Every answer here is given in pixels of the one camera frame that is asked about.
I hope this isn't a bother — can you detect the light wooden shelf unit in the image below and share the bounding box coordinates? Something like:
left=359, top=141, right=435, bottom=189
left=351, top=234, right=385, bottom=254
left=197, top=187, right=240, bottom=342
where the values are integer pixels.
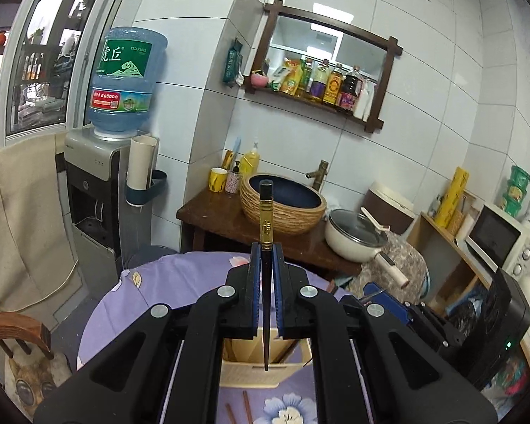
left=408, top=211, right=492, bottom=315

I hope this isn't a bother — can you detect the cream plastic utensil holder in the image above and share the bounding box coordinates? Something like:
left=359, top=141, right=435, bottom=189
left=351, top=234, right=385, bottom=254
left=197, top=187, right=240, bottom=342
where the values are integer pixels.
left=221, top=326, right=315, bottom=390

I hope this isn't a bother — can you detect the bamboo faucet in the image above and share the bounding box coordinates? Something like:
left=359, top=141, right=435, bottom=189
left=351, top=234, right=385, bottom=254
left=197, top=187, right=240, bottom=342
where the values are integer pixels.
left=306, top=160, right=330, bottom=192

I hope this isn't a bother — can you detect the dark wooden wall shelf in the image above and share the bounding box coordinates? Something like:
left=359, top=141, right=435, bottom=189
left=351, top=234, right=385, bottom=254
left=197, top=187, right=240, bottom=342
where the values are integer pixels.
left=243, top=0, right=404, bottom=134

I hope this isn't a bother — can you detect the cream pan with lid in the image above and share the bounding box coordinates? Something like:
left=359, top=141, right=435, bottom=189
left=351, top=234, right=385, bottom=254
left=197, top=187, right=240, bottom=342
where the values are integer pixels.
left=325, top=206, right=410, bottom=288

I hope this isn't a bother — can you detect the yellow dish soap bottle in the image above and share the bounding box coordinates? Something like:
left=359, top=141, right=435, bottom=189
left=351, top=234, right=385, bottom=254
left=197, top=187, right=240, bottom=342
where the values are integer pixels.
left=239, top=141, right=261, bottom=178

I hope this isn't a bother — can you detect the row of condiment bottles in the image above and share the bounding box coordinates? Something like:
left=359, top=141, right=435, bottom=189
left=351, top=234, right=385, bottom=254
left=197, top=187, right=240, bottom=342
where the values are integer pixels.
left=265, top=55, right=377, bottom=121

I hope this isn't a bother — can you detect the pink patterned pump bottle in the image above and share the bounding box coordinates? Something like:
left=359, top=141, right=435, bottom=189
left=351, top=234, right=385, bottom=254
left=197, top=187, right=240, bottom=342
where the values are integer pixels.
left=225, top=161, right=242, bottom=195

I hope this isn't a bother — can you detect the dark wooden counter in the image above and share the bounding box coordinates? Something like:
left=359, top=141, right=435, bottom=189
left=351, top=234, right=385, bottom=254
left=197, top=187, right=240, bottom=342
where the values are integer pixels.
left=177, top=184, right=364, bottom=280

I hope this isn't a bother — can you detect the black chopstick with gold band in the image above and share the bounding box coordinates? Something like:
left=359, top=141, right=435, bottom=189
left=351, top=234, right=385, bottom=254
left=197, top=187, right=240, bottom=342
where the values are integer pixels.
left=259, top=179, right=275, bottom=372

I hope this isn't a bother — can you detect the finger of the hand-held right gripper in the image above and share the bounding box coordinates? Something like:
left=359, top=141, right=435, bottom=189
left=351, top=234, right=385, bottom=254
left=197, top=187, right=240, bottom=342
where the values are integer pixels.
left=400, top=300, right=430, bottom=334
left=341, top=282, right=390, bottom=315

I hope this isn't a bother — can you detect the white microwave oven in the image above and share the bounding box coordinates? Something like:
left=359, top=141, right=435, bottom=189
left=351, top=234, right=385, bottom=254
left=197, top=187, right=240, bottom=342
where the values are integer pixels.
left=465, top=202, right=530, bottom=284

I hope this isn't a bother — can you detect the purple floral tablecloth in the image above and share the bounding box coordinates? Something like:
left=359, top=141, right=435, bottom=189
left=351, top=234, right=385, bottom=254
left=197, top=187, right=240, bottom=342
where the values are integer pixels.
left=77, top=250, right=383, bottom=424

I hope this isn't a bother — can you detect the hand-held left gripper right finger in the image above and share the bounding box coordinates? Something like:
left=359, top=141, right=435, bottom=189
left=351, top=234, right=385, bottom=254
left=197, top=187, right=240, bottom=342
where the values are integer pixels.
left=271, top=244, right=499, bottom=424

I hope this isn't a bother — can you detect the yellow cup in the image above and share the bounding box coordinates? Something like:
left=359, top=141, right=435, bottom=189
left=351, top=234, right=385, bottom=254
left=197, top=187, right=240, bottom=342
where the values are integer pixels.
left=209, top=167, right=229, bottom=193

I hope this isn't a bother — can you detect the beige hanging cloth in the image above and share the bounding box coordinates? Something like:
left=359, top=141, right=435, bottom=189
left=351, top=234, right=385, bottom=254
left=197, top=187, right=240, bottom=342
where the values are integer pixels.
left=0, top=134, right=79, bottom=319

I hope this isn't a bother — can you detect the green hanging packet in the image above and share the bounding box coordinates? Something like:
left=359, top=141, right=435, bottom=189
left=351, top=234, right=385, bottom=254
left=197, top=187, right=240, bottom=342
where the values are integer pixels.
left=223, top=37, right=245, bottom=87

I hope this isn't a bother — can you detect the woven sink basin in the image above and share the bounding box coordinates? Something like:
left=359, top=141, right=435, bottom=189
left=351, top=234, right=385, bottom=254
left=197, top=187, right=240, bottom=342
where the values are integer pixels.
left=239, top=172, right=328, bottom=236

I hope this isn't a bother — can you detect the owl print cushion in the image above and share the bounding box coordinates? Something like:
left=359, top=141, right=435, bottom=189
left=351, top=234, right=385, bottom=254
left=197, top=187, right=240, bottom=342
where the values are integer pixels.
left=4, top=352, right=74, bottom=421

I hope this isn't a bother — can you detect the grey patterned cloth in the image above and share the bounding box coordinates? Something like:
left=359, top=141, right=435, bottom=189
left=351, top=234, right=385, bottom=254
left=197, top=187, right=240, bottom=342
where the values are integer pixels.
left=348, top=229, right=430, bottom=302

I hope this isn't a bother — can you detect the stack of green cups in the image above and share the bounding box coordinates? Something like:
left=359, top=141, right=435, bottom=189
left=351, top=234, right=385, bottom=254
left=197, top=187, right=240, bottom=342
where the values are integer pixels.
left=501, top=165, right=530, bottom=217

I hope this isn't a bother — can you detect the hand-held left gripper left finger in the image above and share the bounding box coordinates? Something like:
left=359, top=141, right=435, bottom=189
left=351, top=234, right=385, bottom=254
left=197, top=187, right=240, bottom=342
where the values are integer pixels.
left=33, top=243, right=263, bottom=424

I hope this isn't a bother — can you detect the brown and white bin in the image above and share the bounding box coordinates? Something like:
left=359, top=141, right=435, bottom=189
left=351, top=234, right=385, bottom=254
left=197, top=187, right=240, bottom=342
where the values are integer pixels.
left=361, top=181, right=416, bottom=235

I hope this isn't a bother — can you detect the blue plastic wall holder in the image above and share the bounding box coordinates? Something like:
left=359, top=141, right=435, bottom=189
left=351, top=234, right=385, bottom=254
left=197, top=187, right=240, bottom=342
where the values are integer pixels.
left=125, top=170, right=169, bottom=204

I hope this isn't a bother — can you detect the dark wooden chair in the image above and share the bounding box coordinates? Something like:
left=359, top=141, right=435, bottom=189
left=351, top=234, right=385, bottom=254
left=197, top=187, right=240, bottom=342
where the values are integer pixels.
left=0, top=311, right=54, bottom=361

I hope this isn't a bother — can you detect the blue water bottle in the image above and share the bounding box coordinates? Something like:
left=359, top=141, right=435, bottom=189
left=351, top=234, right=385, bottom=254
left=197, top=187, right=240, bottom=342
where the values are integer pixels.
left=86, top=26, right=169, bottom=139

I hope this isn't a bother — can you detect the grey water dispenser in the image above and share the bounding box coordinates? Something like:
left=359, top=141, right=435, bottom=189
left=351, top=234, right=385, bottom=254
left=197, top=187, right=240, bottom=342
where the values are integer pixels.
left=64, top=125, right=160, bottom=284

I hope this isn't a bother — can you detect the yellow packet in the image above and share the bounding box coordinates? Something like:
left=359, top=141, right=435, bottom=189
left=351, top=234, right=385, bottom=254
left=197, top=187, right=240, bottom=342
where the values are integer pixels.
left=433, top=166, right=470, bottom=231

